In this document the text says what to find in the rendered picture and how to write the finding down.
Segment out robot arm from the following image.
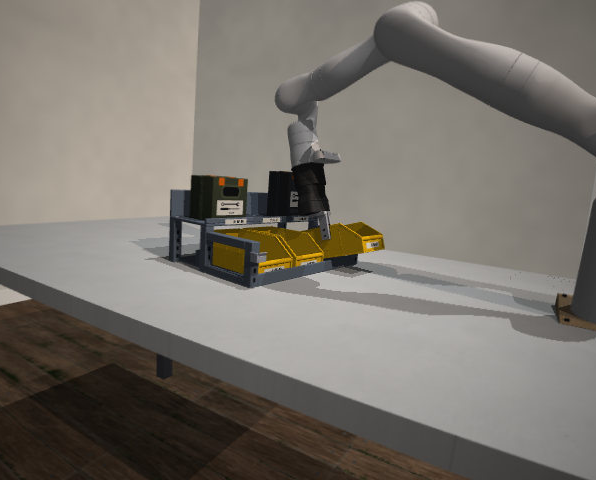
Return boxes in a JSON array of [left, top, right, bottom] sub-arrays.
[[275, 1, 596, 324]]

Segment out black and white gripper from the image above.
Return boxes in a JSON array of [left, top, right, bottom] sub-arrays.
[[290, 142, 341, 240]]

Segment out blue-grey shelf rack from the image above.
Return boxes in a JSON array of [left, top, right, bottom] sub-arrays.
[[169, 189, 358, 288]]

